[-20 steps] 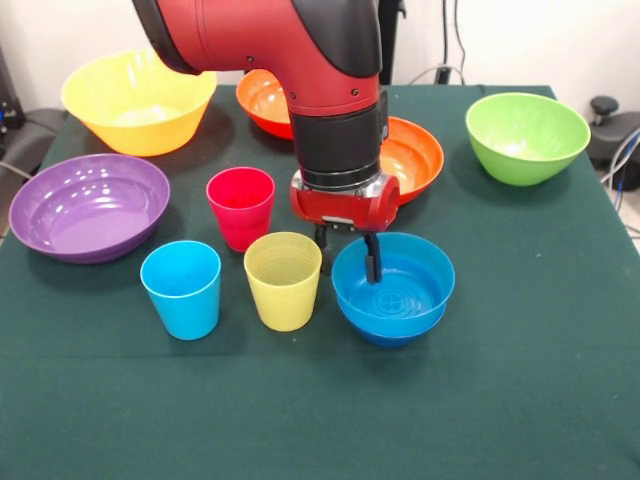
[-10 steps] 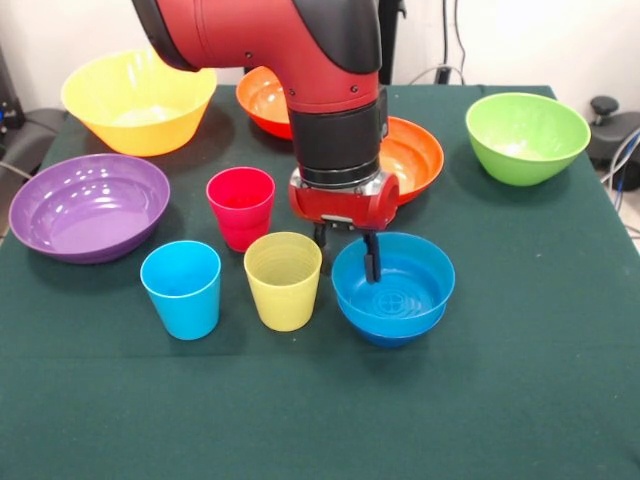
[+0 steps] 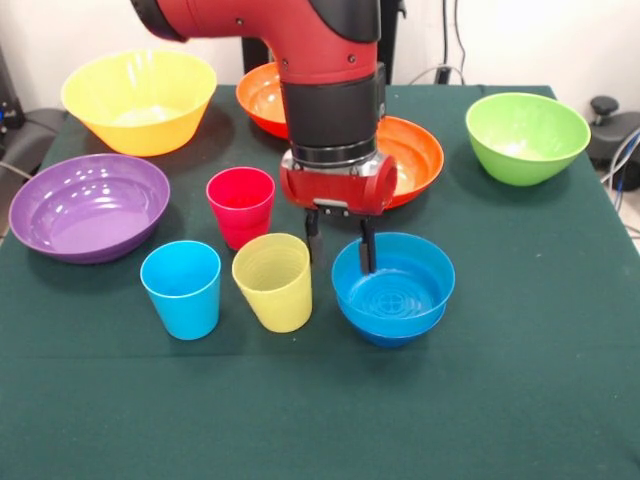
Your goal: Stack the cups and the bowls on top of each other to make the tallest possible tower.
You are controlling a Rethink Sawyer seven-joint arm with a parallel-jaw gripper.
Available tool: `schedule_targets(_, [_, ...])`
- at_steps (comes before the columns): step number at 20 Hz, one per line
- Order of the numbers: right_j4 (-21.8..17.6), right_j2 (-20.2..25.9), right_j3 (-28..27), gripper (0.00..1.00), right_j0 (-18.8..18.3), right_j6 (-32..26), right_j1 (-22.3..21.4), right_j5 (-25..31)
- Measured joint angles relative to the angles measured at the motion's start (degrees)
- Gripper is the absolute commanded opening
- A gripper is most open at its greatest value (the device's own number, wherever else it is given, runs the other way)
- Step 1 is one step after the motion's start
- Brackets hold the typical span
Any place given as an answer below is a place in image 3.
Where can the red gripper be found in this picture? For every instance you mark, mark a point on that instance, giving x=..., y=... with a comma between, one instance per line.
x=335, y=192

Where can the light blue bowl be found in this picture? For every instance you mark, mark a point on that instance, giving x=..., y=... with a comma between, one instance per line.
x=400, y=300

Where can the yellow-green cup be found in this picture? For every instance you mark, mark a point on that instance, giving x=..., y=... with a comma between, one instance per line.
x=277, y=305

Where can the dark blue bowl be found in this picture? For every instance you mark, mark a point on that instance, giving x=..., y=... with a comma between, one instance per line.
x=395, y=336

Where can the orange bowl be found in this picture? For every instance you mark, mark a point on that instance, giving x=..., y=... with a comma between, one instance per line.
x=415, y=155
x=260, y=105

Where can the light blue cup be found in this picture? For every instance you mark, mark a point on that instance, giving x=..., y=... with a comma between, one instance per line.
x=185, y=310

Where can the light green bowl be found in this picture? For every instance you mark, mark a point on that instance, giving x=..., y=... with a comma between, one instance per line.
x=530, y=145

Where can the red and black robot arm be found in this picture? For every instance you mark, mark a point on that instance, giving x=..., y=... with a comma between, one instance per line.
x=310, y=45

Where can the red cup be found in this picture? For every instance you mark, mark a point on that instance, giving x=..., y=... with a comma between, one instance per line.
x=240, y=220

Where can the dark green tablecloth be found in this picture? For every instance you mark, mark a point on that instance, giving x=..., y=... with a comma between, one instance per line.
x=320, y=400

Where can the black plug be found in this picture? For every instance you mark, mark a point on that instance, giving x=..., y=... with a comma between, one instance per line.
x=442, y=75

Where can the large yellow bowl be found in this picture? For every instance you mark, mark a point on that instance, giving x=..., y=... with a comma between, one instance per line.
x=140, y=130

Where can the purple bowl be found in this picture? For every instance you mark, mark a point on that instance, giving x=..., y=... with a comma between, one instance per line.
x=85, y=215

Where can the black rounded base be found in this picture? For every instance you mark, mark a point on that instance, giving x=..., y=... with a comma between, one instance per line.
x=612, y=142

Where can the black knob clamp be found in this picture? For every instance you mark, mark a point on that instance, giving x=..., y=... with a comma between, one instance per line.
x=604, y=106

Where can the black chair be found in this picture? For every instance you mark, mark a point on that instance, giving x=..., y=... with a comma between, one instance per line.
x=30, y=135

